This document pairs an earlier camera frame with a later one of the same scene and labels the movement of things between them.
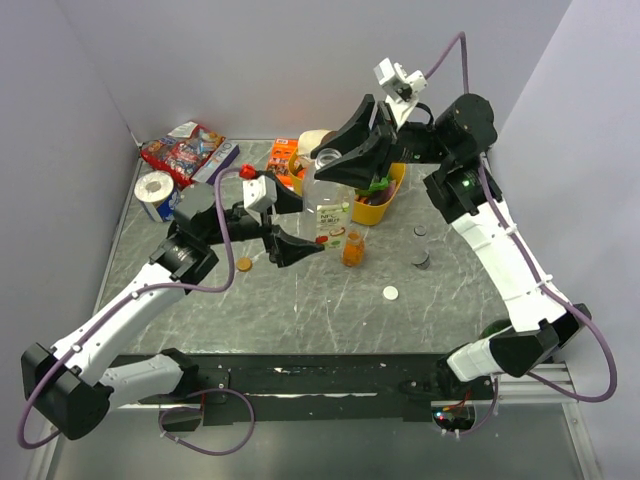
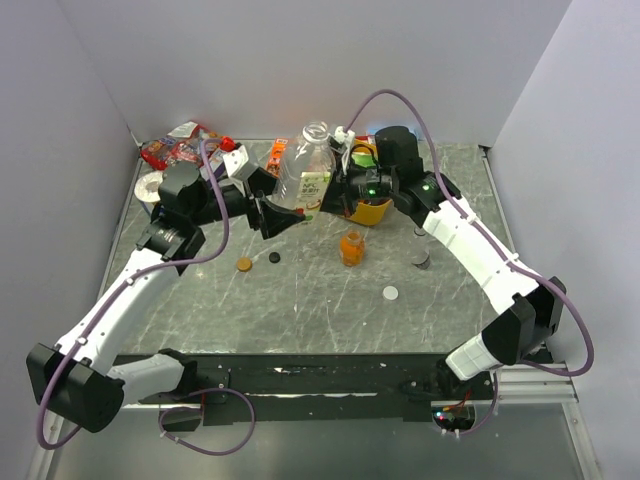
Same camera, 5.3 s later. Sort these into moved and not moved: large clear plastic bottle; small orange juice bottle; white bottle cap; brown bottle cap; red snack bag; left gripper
Moved: large clear plastic bottle; left gripper
Not moved: red snack bag; white bottle cap; brown bottle cap; small orange juice bottle
